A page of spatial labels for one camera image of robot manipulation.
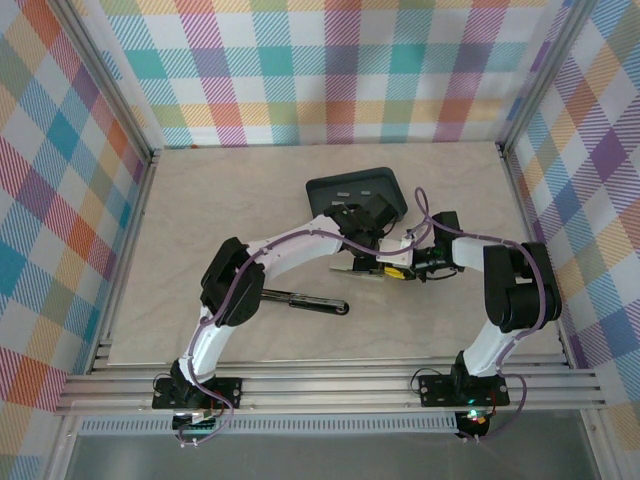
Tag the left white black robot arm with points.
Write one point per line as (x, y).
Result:
(305, 250)

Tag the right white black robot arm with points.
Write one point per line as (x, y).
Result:
(520, 295)

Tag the dark grey plastic tray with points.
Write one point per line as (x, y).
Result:
(325, 192)

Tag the small circuit board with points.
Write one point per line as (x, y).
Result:
(475, 419)
(195, 422)

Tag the grey metal bottom panel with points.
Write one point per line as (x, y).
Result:
(325, 457)

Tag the aluminium side rail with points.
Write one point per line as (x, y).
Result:
(146, 180)
(521, 200)

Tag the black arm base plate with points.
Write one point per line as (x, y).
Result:
(227, 390)
(435, 390)

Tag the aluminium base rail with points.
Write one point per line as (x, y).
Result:
(325, 385)

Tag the aluminium frame post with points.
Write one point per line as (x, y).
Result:
(110, 75)
(545, 75)

